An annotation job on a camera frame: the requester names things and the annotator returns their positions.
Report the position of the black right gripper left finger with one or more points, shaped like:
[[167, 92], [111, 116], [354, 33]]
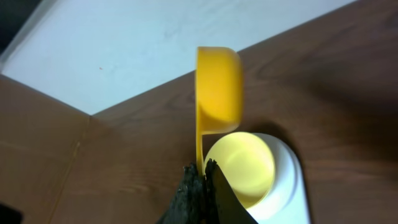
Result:
[[187, 205]]

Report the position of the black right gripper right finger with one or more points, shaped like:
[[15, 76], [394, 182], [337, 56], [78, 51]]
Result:
[[222, 205]]

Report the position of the yellow measuring scoop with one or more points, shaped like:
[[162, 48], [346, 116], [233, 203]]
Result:
[[218, 95]]

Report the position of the pale yellow bowl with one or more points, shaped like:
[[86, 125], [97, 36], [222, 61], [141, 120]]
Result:
[[248, 165]]

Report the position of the white digital kitchen scale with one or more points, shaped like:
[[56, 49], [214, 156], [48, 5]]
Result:
[[286, 203]]

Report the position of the cardboard panel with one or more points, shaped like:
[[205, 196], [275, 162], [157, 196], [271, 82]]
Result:
[[39, 136]]

